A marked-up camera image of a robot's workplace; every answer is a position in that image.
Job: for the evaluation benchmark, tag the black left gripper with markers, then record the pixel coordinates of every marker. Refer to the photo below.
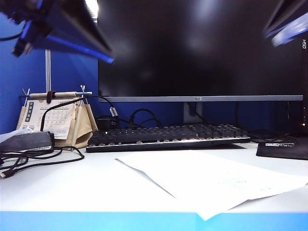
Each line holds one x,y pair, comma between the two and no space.
29,21

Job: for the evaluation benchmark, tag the beige canvas desk calendar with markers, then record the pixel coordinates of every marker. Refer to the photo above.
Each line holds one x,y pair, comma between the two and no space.
81,125

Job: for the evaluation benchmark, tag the black mouse pad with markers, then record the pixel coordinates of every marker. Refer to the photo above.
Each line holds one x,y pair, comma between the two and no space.
281,152

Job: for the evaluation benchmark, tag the silver partition post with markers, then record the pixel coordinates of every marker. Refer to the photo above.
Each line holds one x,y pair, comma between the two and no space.
48,72

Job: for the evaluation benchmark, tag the black mechanical keyboard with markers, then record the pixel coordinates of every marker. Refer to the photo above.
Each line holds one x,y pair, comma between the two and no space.
168,137

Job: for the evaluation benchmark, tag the translucent plastic bag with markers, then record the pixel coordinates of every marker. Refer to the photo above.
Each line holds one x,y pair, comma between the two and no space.
7,136

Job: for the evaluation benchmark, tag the black power adapter brick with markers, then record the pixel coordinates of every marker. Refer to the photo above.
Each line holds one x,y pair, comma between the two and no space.
24,142

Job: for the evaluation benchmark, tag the black computer monitor silver chin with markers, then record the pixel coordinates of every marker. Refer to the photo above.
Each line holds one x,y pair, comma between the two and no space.
192,60

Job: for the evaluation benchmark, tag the silver monitor stand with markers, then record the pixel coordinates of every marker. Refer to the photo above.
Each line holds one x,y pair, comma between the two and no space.
186,115

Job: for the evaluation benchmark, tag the small black box device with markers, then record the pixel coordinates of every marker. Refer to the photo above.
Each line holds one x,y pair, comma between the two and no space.
103,124

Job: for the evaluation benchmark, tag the black monitor with HSO print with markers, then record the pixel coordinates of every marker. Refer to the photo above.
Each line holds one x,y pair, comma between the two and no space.
305,72

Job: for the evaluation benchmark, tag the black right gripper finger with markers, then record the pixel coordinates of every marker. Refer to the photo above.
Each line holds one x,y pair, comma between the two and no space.
288,12
293,31

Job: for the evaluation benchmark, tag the white handwritten paper sheet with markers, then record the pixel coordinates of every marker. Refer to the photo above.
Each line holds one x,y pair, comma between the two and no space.
204,180

